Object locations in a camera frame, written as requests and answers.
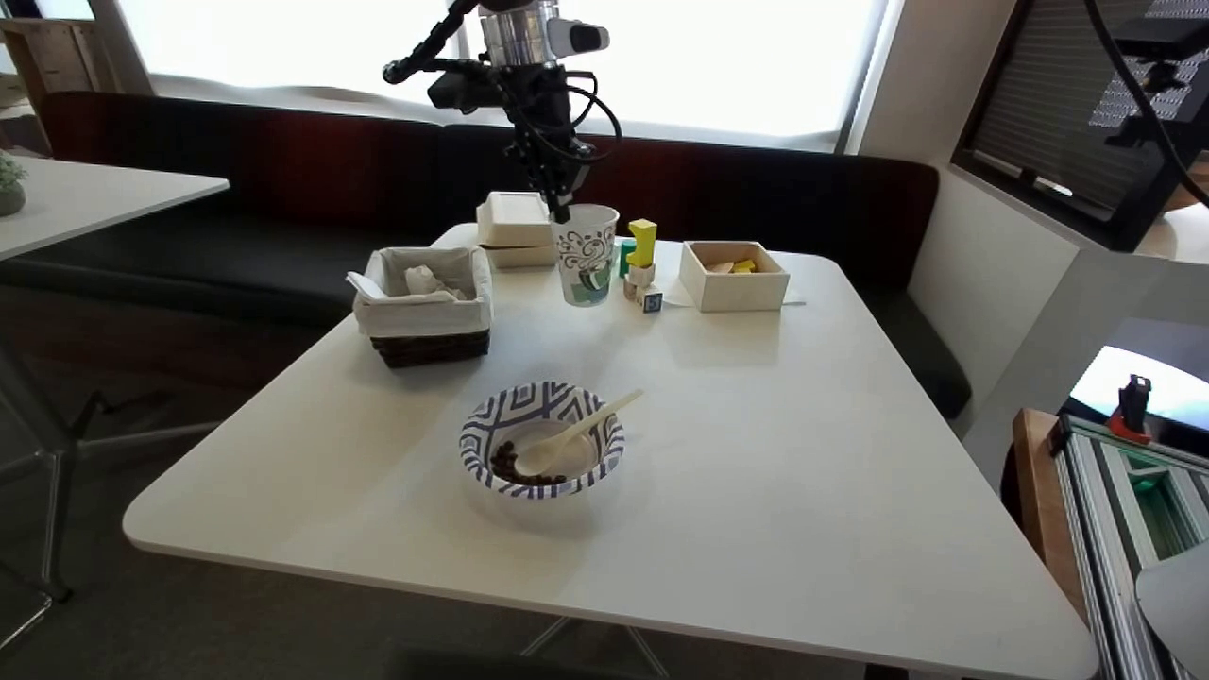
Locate metal background table legs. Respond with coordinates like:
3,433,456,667
0,338,223,654

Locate white printed paper cup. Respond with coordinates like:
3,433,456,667
551,202,623,309

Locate red and black clamp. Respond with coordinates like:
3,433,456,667
1113,372,1157,447

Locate white napkins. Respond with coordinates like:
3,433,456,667
343,258,473,307

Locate dark basket with white liner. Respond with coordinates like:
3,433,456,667
343,241,494,372

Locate dark upholstered bench sofa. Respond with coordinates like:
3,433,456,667
36,88,974,427

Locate white background table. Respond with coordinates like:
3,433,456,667
0,149,236,266

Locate wooden cabinet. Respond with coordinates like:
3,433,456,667
0,16,143,103

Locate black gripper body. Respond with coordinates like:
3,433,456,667
501,60,592,191

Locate black hanging cable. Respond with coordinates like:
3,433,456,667
1085,0,1209,213

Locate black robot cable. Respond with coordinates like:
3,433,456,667
565,72,629,142

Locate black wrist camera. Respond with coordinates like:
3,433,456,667
422,66,507,118

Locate metal table base legs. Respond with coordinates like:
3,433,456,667
513,615,673,680

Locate white foam clamshell container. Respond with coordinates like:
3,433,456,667
473,188,565,273

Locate small greyish green object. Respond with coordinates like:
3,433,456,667
0,150,32,219

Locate white open box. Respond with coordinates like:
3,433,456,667
678,237,793,316

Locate pale wooden spoon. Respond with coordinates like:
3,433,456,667
509,385,645,479

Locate black monitor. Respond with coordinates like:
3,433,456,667
950,0,1209,258

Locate aluminium frame cart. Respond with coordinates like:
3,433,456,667
1007,400,1209,680

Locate black patterned bowl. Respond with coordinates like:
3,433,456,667
454,379,630,504

